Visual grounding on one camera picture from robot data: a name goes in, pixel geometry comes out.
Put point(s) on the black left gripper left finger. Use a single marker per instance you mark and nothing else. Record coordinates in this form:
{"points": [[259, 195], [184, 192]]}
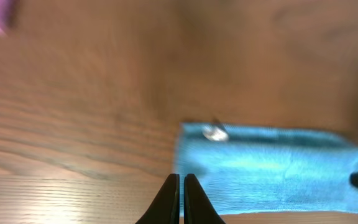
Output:
{"points": [[165, 208]]}

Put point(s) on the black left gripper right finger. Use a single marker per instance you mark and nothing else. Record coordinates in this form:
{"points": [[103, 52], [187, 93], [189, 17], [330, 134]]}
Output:
{"points": [[197, 207]]}

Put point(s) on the blue microfiber cloth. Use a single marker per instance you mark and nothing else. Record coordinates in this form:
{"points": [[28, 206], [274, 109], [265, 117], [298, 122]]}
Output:
{"points": [[245, 169]]}

